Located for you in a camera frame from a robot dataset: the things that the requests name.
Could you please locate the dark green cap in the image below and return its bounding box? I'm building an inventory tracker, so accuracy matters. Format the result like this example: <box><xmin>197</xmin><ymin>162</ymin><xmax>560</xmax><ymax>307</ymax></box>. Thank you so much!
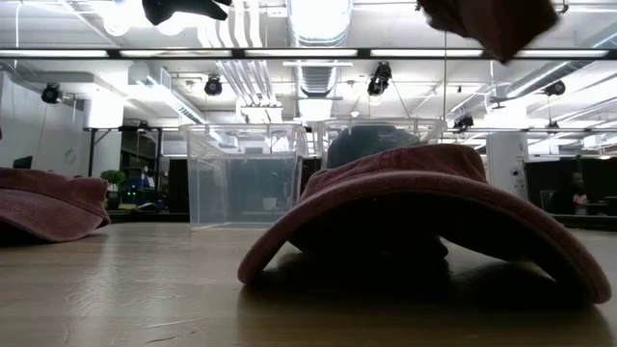
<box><xmin>326</xmin><ymin>123</ymin><xmax>421</xmax><ymax>170</ymax></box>
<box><xmin>141</xmin><ymin>0</ymin><xmax>233</xmax><ymax>28</ymax></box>

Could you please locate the maroon cap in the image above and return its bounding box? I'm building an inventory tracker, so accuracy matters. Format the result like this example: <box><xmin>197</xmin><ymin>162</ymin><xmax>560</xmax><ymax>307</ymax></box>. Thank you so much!
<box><xmin>237</xmin><ymin>143</ymin><xmax>613</xmax><ymax>306</ymax></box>
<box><xmin>415</xmin><ymin>0</ymin><xmax>561</xmax><ymax>65</ymax></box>
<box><xmin>0</xmin><ymin>166</ymin><xmax>112</xmax><ymax>243</ymax></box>

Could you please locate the clear plastic bin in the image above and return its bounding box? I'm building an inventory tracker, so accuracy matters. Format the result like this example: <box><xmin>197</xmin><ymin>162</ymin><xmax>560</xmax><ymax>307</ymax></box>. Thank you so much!
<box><xmin>310</xmin><ymin>117</ymin><xmax>448</xmax><ymax>171</ymax></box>
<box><xmin>178</xmin><ymin>122</ymin><xmax>309</xmax><ymax>228</ymax></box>

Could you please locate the potted green plant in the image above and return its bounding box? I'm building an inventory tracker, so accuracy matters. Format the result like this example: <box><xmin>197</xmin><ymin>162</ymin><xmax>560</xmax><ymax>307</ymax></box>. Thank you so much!
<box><xmin>99</xmin><ymin>169</ymin><xmax>128</xmax><ymax>211</ymax></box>

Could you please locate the white pillar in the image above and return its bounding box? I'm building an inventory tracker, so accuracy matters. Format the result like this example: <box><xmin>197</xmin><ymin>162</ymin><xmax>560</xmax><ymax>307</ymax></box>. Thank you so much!
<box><xmin>485</xmin><ymin>130</ymin><xmax>530</xmax><ymax>201</ymax></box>

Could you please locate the person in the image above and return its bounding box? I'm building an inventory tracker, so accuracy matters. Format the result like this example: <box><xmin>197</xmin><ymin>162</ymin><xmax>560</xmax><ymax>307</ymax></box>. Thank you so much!
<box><xmin>569</xmin><ymin>171</ymin><xmax>594</xmax><ymax>217</ymax></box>

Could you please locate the silver ventilation duct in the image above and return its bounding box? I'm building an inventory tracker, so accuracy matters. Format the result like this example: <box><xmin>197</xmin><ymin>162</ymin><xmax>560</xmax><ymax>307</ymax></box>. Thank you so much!
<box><xmin>285</xmin><ymin>0</ymin><xmax>355</xmax><ymax>122</ymax></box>

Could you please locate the black aluminium frame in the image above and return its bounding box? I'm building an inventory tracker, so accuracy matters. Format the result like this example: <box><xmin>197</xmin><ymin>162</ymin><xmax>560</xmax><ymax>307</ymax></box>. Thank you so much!
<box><xmin>0</xmin><ymin>46</ymin><xmax>617</xmax><ymax>231</ymax></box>

